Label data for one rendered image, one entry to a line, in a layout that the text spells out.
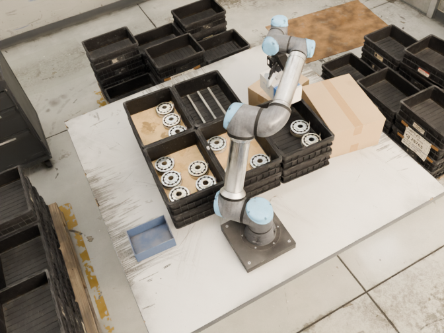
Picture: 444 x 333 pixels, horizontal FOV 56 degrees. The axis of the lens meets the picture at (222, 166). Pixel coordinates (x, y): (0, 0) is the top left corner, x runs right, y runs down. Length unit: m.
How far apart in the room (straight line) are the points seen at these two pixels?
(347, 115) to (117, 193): 1.30
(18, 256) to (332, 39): 3.35
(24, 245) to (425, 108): 2.68
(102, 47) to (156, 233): 2.09
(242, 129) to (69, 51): 3.39
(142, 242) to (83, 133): 0.91
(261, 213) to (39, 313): 1.25
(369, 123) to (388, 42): 1.60
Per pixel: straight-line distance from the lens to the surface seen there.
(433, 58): 3.52
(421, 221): 3.11
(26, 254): 2.75
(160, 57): 3.51
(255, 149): 2.22
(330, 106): 2.37
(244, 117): 1.66
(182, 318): 1.93
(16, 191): 2.91
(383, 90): 3.33
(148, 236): 2.13
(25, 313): 2.44
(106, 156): 2.54
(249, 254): 1.97
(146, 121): 2.47
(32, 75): 4.68
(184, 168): 2.18
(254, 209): 1.81
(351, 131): 2.28
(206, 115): 2.42
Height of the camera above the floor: 2.49
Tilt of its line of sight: 50 degrees down
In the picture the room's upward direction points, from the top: 8 degrees counter-clockwise
